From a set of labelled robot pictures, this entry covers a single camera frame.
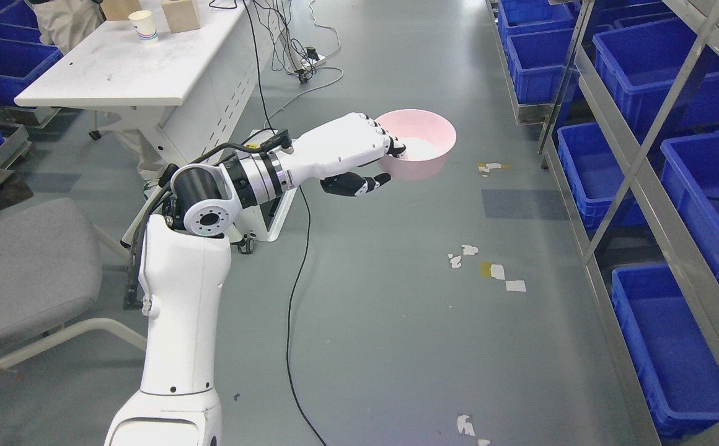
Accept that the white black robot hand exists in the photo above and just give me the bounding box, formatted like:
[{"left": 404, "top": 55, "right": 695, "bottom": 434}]
[{"left": 278, "top": 112, "right": 407, "bottom": 197}]

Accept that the pink ikea bowl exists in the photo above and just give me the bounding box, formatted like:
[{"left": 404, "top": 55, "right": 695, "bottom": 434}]
[{"left": 376, "top": 109, "right": 457, "bottom": 181}]

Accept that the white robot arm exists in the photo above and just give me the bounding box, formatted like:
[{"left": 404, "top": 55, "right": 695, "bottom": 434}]
[{"left": 105, "top": 130, "right": 292, "bottom": 445}]

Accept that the white folding table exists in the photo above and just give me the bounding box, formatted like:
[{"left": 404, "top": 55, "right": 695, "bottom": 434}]
[{"left": 15, "top": 1, "right": 282, "bottom": 166}]

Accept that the wooden block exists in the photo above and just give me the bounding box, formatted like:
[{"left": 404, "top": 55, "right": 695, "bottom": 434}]
[{"left": 161, "top": 0, "right": 201, "bottom": 33}]

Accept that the paper cup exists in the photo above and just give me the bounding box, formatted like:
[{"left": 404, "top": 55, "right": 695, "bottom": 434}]
[{"left": 128, "top": 9, "right": 159, "bottom": 45}]

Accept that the grey chair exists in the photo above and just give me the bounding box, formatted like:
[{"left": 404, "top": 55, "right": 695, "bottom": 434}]
[{"left": 0, "top": 198, "right": 147, "bottom": 375}]

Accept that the steel rack with blue bins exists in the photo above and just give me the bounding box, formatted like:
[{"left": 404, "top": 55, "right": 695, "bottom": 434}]
[{"left": 506, "top": 1, "right": 719, "bottom": 445}]

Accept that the black floor cable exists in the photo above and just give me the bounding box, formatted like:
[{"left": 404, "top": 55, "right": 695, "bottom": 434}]
[{"left": 243, "top": 0, "right": 329, "bottom": 446}]

